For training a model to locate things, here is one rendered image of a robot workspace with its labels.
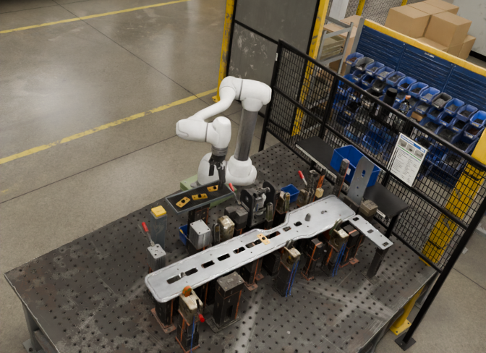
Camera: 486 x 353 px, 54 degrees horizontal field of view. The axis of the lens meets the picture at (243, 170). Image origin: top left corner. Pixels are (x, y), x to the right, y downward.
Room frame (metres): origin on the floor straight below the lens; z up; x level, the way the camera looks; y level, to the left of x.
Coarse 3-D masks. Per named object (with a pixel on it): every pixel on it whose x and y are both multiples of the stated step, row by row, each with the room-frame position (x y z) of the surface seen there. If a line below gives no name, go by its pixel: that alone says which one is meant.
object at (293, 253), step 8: (288, 256) 1.83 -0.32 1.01; (296, 256) 1.81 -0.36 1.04; (288, 264) 1.82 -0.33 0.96; (296, 264) 1.82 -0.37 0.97; (280, 272) 1.85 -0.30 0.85; (288, 272) 1.81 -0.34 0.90; (280, 280) 1.83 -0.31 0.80; (288, 280) 1.82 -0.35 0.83; (280, 288) 1.82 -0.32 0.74; (288, 288) 1.82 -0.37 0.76; (288, 296) 1.81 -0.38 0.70
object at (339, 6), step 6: (336, 0) 6.67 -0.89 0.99; (342, 0) 6.62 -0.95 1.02; (348, 0) 6.71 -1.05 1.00; (336, 6) 6.66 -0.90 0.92; (342, 6) 6.63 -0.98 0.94; (330, 12) 6.71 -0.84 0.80; (336, 12) 6.64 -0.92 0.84; (342, 12) 6.66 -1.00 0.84; (336, 18) 6.63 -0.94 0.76; (342, 18) 6.69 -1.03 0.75
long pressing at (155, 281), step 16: (304, 208) 2.26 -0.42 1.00; (320, 208) 2.28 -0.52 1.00; (336, 208) 2.31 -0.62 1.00; (288, 224) 2.09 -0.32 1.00; (304, 224) 2.12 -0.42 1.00; (320, 224) 2.14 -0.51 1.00; (240, 240) 1.90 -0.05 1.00; (272, 240) 1.94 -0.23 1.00; (192, 256) 1.72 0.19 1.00; (208, 256) 1.75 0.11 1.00; (240, 256) 1.78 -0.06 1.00; (256, 256) 1.80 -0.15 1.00; (160, 272) 1.59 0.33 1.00; (176, 272) 1.60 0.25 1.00; (208, 272) 1.64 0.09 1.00; (224, 272) 1.66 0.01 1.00; (160, 288) 1.49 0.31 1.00; (176, 288) 1.51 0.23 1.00; (192, 288) 1.52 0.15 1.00
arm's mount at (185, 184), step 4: (192, 176) 2.69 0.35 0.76; (196, 176) 2.69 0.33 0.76; (184, 180) 2.63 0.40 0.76; (188, 180) 2.64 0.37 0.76; (192, 180) 2.65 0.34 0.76; (196, 180) 2.65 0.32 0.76; (180, 184) 2.60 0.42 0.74; (184, 184) 2.58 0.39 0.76; (188, 184) 2.59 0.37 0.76; (228, 184) 2.67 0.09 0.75; (180, 188) 2.60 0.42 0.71; (184, 188) 2.57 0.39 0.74; (188, 188) 2.55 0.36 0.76; (236, 192) 2.64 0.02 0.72; (232, 196) 2.61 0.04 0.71; (220, 200) 2.52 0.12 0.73; (224, 200) 2.55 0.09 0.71; (212, 204) 2.46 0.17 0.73; (216, 204) 2.49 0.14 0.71
